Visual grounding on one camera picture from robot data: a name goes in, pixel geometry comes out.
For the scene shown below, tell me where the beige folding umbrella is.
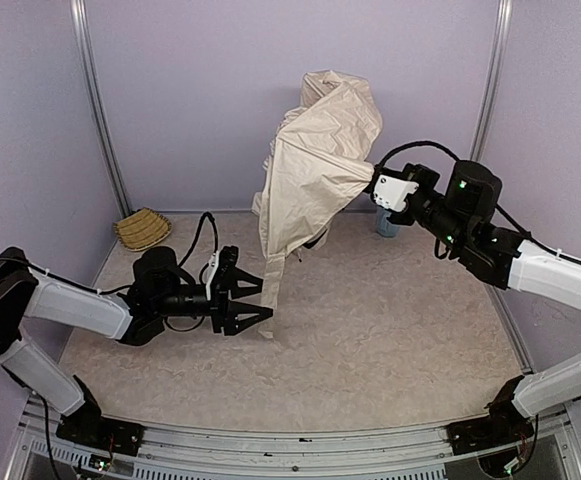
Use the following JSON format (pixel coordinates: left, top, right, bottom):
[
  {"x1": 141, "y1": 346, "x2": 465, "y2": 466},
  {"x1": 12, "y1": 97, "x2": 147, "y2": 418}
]
[{"x1": 251, "y1": 70, "x2": 386, "y2": 341}]

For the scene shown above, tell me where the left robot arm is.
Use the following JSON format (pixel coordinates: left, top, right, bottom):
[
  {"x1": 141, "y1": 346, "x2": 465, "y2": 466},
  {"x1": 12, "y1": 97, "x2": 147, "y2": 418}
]
[{"x1": 0, "y1": 246, "x2": 273, "y2": 418}]

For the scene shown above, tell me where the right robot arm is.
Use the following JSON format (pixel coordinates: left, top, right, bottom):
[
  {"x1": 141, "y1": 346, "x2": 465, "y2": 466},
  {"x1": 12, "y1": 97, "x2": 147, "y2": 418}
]
[{"x1": 369, "y1": 160, "x2": 581, "y2": 418}]

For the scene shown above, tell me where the light blue mug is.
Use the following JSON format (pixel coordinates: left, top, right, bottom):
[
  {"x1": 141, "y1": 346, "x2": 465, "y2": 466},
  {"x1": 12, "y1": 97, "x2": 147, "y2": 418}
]
[{"x1": 375, "y1": 208, "x2": 400, "y2": 238}]

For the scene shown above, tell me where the yellow woven basket tray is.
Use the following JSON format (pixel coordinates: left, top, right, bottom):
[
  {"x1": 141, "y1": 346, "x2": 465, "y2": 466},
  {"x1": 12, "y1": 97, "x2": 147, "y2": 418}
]
[{"x1": 113, "y1": 208, "x2": 172, "y2": 252}]

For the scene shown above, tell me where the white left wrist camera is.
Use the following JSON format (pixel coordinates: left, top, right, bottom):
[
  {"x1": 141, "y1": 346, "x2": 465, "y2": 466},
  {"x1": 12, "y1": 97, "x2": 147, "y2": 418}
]
[{"x1": 199, "y1": 251, "x2": 219, "y2": 301}]

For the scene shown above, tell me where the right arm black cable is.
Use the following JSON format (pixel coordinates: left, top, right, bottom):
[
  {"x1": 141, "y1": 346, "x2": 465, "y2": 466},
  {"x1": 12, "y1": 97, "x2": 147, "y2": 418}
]
[{"x1": 374, "y1": 140, "x2": 581, "y2": 276}]

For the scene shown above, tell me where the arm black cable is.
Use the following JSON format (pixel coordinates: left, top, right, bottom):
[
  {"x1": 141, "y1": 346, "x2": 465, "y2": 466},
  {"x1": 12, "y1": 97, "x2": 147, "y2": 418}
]
[
  {"x1": 177, "y1": 212, "x2": 221, "y2": 281},
  {"x1": 374, "y1": 140, "x2": 581, "y2": 276}
]

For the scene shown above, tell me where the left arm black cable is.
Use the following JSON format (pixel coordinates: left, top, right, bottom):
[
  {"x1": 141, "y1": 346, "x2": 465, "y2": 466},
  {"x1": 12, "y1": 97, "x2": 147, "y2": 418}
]
[{"x1": 177, "y1": 212, "x2": 221, "y2": 281}]

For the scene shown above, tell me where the aluminium front rail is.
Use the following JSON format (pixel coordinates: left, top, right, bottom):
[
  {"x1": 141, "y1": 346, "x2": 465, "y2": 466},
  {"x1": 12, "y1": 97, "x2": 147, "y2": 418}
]
[{"x1": 4, "y1": 394, "x2": 581, "y2": 480}]

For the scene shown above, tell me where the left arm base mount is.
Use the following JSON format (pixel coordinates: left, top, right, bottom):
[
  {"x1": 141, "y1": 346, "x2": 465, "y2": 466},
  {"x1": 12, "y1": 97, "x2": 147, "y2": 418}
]
[{"x1": 56, "y1": 400, "x2": 144, "y2": 457}]

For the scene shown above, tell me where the right aluminium corner post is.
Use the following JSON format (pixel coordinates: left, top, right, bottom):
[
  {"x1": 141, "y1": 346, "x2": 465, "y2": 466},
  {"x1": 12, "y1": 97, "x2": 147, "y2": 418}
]
[{"x1": 470, "y1": 0, "x2": 513, "y2": 162}]

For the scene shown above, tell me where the aluminium corner post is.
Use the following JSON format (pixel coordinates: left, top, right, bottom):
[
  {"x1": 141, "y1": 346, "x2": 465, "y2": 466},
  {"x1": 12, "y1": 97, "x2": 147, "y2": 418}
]
[
  {"x1": 70, "y1": 0, "x2": 133, "y2": 217},
  {"x1": 470, "y1": 0, "x2": 513, "y2": 162}
]

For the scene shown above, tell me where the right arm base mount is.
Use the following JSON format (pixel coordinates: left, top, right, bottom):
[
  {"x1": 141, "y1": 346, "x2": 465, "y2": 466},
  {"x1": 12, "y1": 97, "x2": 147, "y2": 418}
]
[{"x1": 446, "y1": 399, "x2": 535, "y2": 455}]

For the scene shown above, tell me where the left aluminium corner post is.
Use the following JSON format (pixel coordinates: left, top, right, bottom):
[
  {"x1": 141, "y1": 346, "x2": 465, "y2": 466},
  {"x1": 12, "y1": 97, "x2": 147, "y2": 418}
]
[{"x1": 70, "y1": 0, "x2": 133, "y2": 217}]

